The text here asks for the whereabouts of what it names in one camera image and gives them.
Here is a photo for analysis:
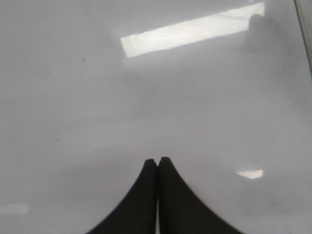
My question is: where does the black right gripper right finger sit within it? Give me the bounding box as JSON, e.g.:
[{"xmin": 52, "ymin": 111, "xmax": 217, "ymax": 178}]
[{"xmin": 158, "ymin": 157, "xmax": 240, "ymax": 234}]

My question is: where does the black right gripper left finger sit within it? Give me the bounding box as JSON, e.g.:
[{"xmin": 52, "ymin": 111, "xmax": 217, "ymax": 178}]
[{"xmin": 88, "ymin": 159, "xmax": 157, "ymax": 234}]

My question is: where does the white whiteboard with metal frame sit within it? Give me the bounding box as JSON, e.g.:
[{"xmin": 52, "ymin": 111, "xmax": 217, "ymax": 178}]
[{"xmin": 0, "ymin": 0, "xmax": 312, "ymax": 234}]

